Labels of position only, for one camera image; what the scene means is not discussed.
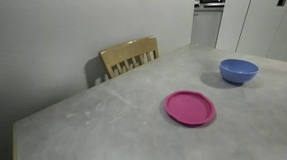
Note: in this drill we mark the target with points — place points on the grey kitchen counter cabinet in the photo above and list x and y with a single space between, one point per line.
205 26

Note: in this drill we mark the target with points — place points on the pink round plate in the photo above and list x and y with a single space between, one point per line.
189 107

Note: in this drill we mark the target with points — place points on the blue plastic bowl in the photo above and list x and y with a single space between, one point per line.
238 72

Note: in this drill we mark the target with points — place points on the wooden slat-back chair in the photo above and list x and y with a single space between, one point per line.
128 49

